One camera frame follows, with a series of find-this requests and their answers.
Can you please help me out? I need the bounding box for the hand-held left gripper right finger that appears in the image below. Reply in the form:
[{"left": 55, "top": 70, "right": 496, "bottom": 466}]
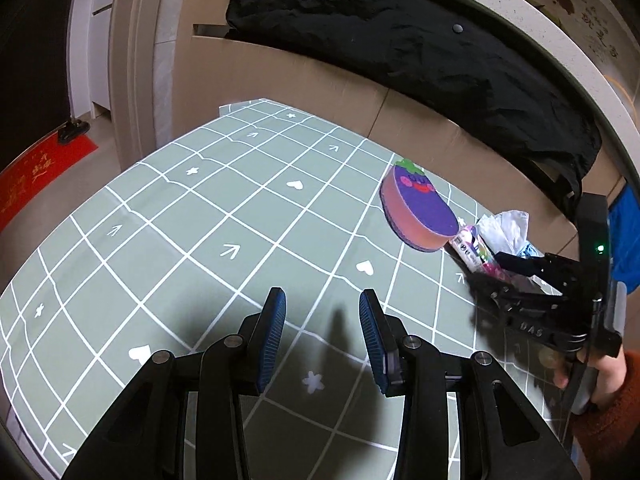
[{"left": 359, "top": 289, "right": 583, "bottom": 480}]

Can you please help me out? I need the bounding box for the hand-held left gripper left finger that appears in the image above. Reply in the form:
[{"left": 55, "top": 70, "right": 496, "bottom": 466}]
[{"left": 62, "top": 287, "right": 287, "bottom": 480}]

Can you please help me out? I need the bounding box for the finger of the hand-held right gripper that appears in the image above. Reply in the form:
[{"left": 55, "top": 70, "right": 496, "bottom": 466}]
[
  {"left": 466, "top": 271, "right": 528, "bottom": 313},
  {"left": 494, "top": 251, "right": 557, "bottom": 286}
]

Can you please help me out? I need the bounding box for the purple white snack packet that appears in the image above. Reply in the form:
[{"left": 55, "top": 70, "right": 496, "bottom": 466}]
[{"left": 447, "top": 217, "right": 506, "bottom": 278}]

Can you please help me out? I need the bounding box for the person's right forearm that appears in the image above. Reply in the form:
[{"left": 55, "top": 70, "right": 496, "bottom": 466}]
[{"left": 570, "top": 370, "right": 640, "bottom": 480}]

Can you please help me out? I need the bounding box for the person's right hand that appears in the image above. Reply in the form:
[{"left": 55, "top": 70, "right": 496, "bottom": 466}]
[{"left": 552, "top": 350, "right": 628, "bottom": 411}]

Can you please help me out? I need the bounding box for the white plastic wrapper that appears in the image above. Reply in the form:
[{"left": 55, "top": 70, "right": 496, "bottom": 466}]
[{"left": 475, "top": 209, "right": 531, "bottom": 261}]

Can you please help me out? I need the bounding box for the blue cloth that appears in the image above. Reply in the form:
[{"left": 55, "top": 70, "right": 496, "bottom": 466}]
[{"left": 607, "top": 182, "right": 640, "bottom": 296}]

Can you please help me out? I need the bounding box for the purple eggplant sponge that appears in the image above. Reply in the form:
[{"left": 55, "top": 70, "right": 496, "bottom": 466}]
[{"left": 379, "top": 157, "right": 461, "bottom": 253}]

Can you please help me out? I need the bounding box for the green grid tablecloth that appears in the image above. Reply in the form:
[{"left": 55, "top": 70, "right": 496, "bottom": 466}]
[{"left": 0, "top": 99, "right": 576, "bottom": 480}]

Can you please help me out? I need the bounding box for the white shelf board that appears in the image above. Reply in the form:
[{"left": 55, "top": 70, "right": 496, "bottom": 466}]
[{"left": 181, "top": 0, "right": 640, "bottom": 186}]

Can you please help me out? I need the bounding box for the black jacket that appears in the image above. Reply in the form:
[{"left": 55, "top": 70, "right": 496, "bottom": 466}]
[{"left": 224, "top": 0, "right": 601, "bottom": 221}]

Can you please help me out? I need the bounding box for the cardboard box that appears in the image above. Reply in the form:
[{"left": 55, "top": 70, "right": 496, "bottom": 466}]
[{"left": 172, "top": 0, "right": 626, "bottom": 261}]

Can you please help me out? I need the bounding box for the red doormat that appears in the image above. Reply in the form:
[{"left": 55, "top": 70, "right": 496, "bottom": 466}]
[{"left": 0, "top": 132, "right": 99, "bottom": 231}]

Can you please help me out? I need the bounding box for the white cabinet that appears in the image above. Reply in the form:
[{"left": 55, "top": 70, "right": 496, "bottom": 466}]
[{"left": 67, "top": 0, "right": 121, "bottom": 121}]

